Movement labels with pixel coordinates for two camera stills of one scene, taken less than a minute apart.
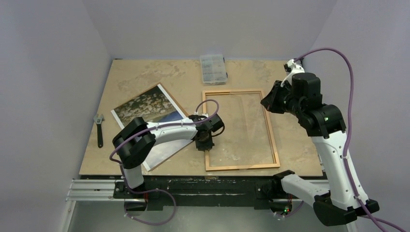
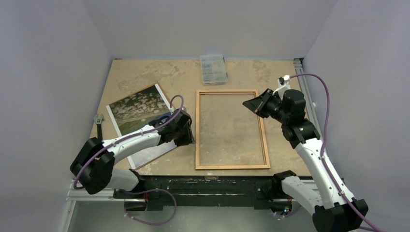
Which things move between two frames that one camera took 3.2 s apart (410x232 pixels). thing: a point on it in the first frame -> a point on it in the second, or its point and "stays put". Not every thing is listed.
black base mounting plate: x=264 y=190 stays put
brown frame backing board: x=182 y=150 -> x=137 y=110
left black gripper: x=207 y=145 -> x=188 y=138
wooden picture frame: x=277 y=165 -> x=197 y=166
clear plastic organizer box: x=213 y=71 stays put
